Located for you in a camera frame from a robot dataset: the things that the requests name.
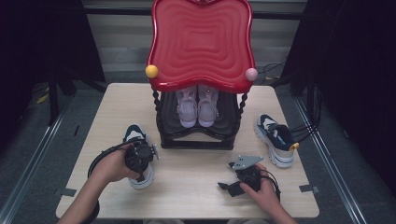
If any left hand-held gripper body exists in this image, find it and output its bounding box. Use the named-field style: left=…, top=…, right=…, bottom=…
left=124, top=140, right=160, bottom=183

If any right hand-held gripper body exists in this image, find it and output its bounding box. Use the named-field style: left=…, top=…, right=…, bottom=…
left=228, top=155, right=264, bottom=191

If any black cable bundle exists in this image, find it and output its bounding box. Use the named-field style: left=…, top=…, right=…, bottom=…
left=290, top=74, right=323, bottom=143

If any person's right hand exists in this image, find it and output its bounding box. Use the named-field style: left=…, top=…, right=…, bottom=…
left=239, top=163, right=281, bottom=213

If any purple star sandal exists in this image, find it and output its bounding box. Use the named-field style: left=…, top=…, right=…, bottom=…
left=197, top=84, right=220, bottom=128
left=176, top=85, right=199, bottom=129

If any dark curtain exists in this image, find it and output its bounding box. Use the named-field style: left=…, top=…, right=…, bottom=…
left=281, top=0, right=396, bottom=194
left=0, top=0, right=106, bottom=150

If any black metal stand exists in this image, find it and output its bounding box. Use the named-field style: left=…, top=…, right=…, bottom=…
left=46, top=71, right=78, bottom=127

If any right hand-held gripper black cable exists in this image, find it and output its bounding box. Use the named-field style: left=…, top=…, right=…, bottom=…
left=261, top=173, right=282, bottom=202

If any metal floor rail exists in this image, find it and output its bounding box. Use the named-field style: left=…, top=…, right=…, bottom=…
left=293, top=96, right=369, bottom=224
left=0, top=96, right=78, bottom=224

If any red and black shoe rack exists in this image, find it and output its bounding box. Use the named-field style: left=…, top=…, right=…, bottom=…
left=145, top=0, right=260, bottom=151

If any navy and white sneaker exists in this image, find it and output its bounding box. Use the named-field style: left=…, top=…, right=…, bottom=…
left=122, top=124, right=157, bottom=190
left=253, top=114, right=301, bottom=169

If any grey tape piece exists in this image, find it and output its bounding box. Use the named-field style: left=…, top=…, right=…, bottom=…
left=299, top=184, right=321, bottom=194
left=59, top=187, right=78, bottom=198

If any person's left hand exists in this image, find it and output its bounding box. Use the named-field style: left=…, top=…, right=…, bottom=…
left=92, top=142, right=141, bottom=185

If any yellow tape strip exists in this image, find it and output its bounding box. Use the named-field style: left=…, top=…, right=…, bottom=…
left=35, top=88, right=50, bottom=105

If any thin black floor cable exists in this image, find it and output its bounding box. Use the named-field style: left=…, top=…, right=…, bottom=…
left=257, top=61, right=287, bottom=80

